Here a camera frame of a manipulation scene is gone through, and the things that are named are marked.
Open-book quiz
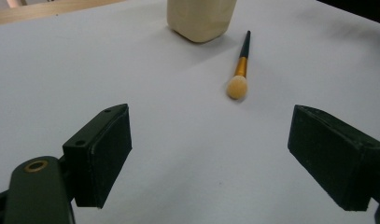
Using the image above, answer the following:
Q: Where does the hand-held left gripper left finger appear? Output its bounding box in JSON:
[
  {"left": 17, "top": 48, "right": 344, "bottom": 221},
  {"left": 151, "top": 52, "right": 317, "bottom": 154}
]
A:
[{"left": 62, "top": 103, "right": 133, "bottom": 209}]

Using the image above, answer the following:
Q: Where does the cream container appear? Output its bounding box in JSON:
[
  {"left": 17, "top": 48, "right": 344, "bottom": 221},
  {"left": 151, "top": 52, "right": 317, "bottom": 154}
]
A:
[{"left": 166, "top": 0, "right": 238, "bottom": 44}]

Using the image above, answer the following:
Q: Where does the makeup brush with gold ferrule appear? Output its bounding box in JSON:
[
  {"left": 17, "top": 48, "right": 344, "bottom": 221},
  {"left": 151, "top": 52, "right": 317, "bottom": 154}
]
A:
[{"left": 225, "top": 30, "right": 252, "bottom": 101}]

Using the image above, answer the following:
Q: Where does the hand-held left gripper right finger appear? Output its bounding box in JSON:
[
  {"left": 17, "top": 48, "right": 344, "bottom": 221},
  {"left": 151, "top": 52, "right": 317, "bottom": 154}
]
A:
[{"left": 287, "top": 104, "right": 380, "bottom": 212}]

